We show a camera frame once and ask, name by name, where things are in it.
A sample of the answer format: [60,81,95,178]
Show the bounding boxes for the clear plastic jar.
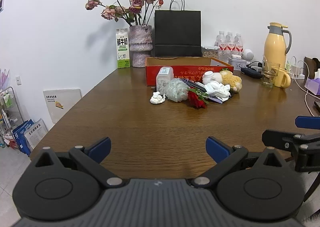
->
[156,66,174,92]

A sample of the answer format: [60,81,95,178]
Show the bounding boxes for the dark zip case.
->
[240,67,263,78]

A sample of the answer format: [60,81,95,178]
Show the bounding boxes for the white cable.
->
[292,72,317,118]

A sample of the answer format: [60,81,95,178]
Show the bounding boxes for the white round case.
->
[205,80,223,93]

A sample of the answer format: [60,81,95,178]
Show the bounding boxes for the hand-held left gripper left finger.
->
[30,137,123,189]

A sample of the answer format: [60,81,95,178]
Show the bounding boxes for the clear water bottle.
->
[226,32,235,59]
[234,33,244,56]
[217,31,227,63]

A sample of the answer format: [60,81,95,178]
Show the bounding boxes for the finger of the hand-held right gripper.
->
[295,116,320,129]
[262,130,320,172]

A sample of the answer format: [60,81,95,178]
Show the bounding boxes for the yellow thermos jug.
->
[263,22,292,73]

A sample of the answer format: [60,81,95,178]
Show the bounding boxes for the black paper bag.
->
[154,0,202,57]

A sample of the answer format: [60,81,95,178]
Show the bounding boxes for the yellow mug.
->
[272,66,292,89]

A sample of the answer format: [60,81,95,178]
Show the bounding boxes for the white round device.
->
[242,49,255,61]

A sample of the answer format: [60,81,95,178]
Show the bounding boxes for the purple decorative sprigs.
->
[0,68,10,90]

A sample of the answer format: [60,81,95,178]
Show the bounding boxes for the yellow and white plush toy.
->
[212,70,243,93]

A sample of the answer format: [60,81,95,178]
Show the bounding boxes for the brown bag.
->
[304,57,320,79]

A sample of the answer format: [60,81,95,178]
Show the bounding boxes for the red artificial rose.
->
[187,88,210,109]

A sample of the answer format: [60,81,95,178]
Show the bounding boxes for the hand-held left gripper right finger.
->
[191,136,288,189]

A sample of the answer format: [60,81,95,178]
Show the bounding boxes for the pink marbled vase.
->
[129,25,152,68]

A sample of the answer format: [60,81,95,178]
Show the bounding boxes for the white tin box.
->
[228,57,247,70]

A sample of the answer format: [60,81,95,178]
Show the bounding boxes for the red cardboard box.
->
[145,57,234,86]

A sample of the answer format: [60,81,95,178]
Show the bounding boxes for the white tissue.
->
[150,91,167,105]

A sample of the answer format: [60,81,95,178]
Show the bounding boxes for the white power strip with chargers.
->
[290,56,305,79]

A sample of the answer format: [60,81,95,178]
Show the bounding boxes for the white board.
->
[43,88,82,124]

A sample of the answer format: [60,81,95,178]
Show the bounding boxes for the clear drinking glass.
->
[262,60,280,88]

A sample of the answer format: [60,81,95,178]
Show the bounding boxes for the white green milk carton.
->
[115,28,130,69]

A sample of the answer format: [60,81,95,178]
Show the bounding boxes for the white adapter with black cable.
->
[246,61,263,72]

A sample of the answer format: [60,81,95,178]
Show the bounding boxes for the clear container of pellets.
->
[201,46,220,59]

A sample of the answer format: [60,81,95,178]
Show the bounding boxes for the metal rack with bottles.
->
[0,86,28,153]

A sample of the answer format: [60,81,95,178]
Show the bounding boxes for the white printed bag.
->
[24,118,48,150]

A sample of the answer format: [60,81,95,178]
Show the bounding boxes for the blue printed bag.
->
[12,119,34,156]

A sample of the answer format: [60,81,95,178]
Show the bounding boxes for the small white jar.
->
[202,71,214,84]

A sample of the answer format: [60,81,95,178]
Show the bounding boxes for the purple tissue box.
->
[304,70,320,95]

